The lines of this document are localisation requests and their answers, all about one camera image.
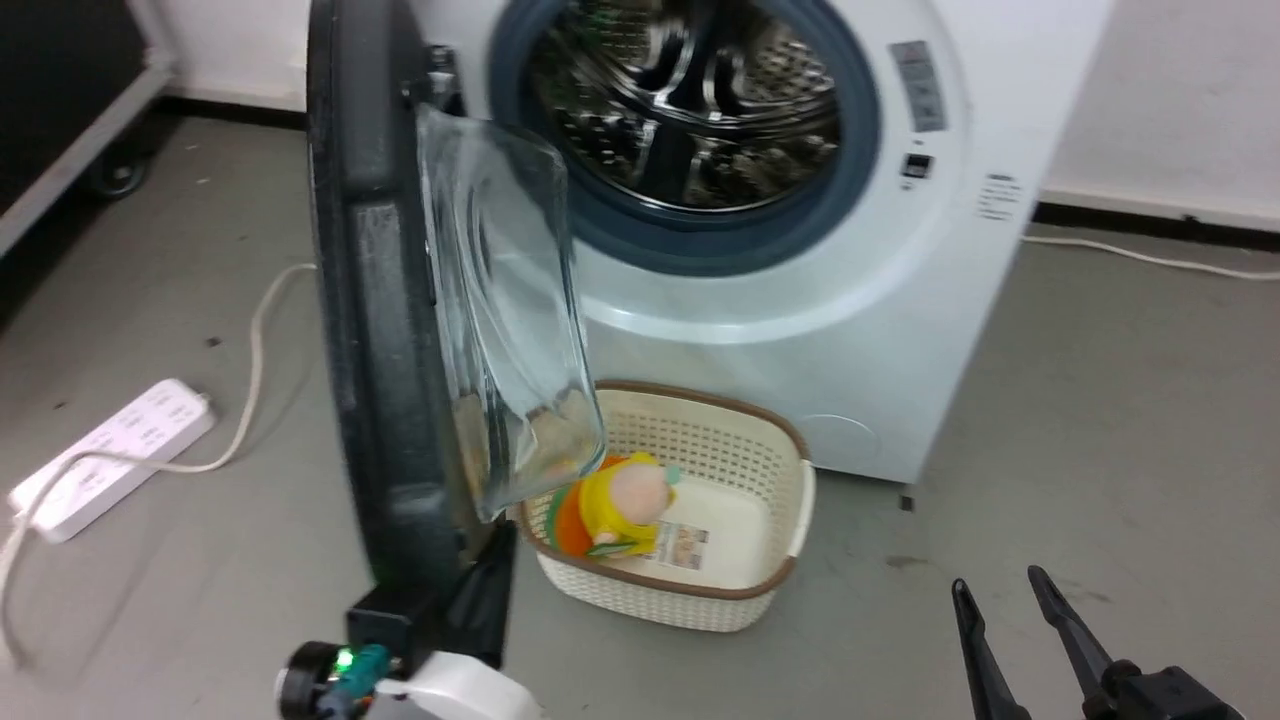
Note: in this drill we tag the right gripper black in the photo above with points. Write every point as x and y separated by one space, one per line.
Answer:
1160 698

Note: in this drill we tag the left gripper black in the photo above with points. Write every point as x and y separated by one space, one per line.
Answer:
392 620

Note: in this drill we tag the dark washing machine door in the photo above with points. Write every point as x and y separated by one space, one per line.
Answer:
385 300

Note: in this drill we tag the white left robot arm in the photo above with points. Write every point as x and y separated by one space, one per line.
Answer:
460 695

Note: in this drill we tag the white front-load washing machine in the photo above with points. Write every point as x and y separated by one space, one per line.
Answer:
860 330

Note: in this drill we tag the steel washing machine drum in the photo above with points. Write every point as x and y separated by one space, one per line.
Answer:
690 100

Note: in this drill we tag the yellow orange plush doll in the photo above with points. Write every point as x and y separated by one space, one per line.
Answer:
625 500

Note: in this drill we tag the black round connector green light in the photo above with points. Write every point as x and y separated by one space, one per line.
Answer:
312 682

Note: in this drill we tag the printed paper label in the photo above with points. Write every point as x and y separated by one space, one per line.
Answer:
685 547

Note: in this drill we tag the cream laundry basket brown rim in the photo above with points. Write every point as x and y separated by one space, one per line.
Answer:
745 455

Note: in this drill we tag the white power strip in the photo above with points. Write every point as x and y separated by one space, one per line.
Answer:
120 455

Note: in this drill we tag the small white text sticker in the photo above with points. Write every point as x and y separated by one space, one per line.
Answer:
1000 197

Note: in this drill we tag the black caster wheel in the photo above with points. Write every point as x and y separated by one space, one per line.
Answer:
117 175

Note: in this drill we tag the grey instruction sticker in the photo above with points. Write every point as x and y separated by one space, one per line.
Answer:
918 85

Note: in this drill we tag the black wheeled cart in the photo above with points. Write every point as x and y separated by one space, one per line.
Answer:
50 90

